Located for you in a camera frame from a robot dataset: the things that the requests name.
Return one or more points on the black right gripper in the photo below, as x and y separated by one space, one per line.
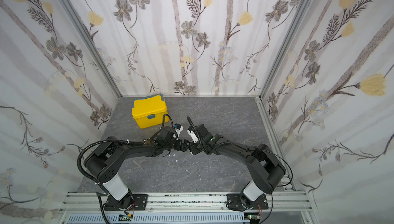
197 145

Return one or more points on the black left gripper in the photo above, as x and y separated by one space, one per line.
180 146

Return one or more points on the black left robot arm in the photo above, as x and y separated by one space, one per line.
102 160

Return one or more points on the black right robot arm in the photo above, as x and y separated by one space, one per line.
205 136

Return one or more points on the yellow plastic storage box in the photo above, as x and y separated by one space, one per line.
149 111

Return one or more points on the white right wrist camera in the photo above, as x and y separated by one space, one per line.
193 136

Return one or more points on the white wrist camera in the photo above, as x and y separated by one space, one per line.
178 128
193 136

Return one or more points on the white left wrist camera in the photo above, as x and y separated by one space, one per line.
178 128

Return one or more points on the white slotted cable duct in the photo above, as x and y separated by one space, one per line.
178 218

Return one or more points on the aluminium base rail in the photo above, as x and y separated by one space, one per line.
193 202

